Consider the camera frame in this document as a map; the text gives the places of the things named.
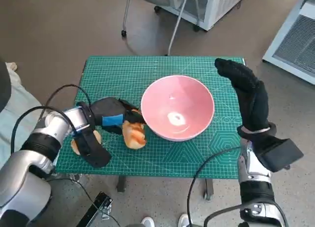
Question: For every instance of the black metal frame device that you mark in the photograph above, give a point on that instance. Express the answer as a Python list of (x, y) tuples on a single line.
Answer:
[(98, 203)]

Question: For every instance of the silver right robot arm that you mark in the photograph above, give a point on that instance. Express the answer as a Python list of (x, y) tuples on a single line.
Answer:
[(256, 190)]

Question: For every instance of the person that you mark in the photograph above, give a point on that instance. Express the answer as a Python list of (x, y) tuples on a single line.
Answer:
[(14, 123)]

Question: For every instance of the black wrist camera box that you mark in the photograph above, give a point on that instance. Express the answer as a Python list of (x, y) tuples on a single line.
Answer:
[(280, 153), (96, 155)]

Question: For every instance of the white shoe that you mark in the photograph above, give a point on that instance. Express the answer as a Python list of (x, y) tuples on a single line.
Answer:
[(185, 220), (148, 222)]

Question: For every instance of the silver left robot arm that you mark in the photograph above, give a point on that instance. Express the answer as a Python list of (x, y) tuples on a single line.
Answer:
[(24, 182)]

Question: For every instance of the white cabinet with mesh panel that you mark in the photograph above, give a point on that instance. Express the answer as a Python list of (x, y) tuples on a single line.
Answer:
[(221, 5)]

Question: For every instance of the green cutting mat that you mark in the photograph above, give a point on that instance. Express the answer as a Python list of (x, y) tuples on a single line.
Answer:
[(160, 67)]

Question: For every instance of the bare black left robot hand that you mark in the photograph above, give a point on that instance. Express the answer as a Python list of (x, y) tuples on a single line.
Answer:
[(108, 108)]

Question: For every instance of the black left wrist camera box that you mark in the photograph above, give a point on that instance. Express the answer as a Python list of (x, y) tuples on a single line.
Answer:
[(96, 155)]

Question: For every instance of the round toy bread bun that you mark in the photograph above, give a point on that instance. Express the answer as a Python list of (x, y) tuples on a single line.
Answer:
[(98, 137)]

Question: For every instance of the long braided toy bread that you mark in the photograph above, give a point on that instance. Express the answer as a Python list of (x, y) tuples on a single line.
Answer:
[(134, 138)]

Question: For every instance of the white unit with grille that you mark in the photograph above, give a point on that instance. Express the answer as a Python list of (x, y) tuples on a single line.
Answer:
[(295, 44)]

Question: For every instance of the pink bowl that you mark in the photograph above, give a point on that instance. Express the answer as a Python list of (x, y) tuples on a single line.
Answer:
[(177, 101)]

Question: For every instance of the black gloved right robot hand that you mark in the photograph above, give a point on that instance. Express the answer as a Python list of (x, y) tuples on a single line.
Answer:
[(253, 101)]

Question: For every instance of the dark table leg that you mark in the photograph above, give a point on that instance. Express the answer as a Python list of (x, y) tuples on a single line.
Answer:
[(121, 184), (209, 188)]

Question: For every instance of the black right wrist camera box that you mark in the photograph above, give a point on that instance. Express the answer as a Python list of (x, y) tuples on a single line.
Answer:
[(280, 153)]

